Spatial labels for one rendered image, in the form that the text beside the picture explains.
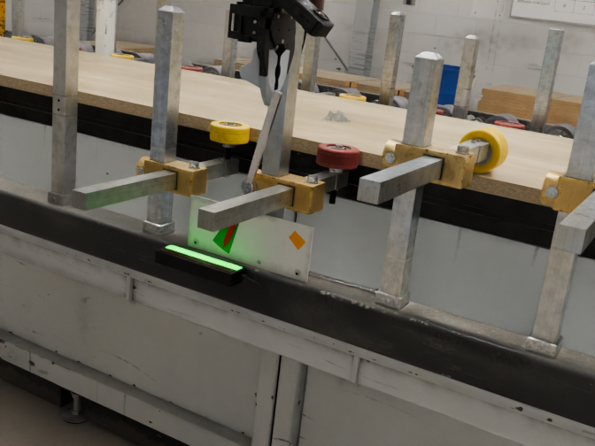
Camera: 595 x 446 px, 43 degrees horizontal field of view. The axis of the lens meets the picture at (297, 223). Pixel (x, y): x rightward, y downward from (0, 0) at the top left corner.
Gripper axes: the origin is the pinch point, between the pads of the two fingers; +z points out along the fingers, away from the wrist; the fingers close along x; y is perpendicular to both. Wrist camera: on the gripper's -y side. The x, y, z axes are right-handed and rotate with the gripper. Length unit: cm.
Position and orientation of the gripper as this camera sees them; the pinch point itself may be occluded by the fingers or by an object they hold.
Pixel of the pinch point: (272, 98)
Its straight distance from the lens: 123.6
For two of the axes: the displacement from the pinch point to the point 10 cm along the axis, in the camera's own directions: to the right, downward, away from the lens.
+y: -8.6, -2.3, 4.5
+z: -1.1, 9.5, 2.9
